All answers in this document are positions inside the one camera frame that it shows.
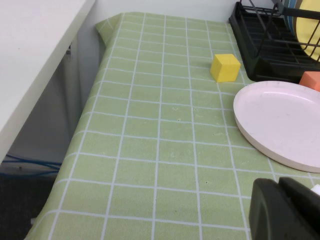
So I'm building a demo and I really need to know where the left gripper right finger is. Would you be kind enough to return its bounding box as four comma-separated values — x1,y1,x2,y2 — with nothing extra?
279,176,320,240

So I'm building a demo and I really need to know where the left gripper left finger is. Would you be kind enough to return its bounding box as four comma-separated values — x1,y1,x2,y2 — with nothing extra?
248,177,301,240

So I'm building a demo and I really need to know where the pink plate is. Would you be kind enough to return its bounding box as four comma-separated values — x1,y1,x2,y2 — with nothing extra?
233,80,320,173

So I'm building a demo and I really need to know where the yellow plate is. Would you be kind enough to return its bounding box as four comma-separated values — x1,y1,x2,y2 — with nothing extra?
294,0,320,55

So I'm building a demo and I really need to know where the blue plate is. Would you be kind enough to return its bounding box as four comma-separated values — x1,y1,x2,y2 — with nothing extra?
286,0,301,35

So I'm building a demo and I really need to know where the orange cube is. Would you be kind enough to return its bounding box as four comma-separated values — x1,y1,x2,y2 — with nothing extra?
299,71,320,92

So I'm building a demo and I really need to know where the green checkered tablecloth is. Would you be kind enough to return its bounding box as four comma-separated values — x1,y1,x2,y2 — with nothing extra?
23,12,320,240

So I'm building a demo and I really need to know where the yellow cube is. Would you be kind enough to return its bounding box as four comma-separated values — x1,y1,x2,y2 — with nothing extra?
209,53,241,83

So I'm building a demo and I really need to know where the white side table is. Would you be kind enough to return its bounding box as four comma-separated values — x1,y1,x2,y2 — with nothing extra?
0,0,97,163

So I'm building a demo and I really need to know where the black wire dish rack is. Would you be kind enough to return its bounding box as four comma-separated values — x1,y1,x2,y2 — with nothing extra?
228,0,320,85

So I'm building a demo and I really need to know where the blue cable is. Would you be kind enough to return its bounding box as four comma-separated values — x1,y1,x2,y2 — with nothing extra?
4,153,63,167

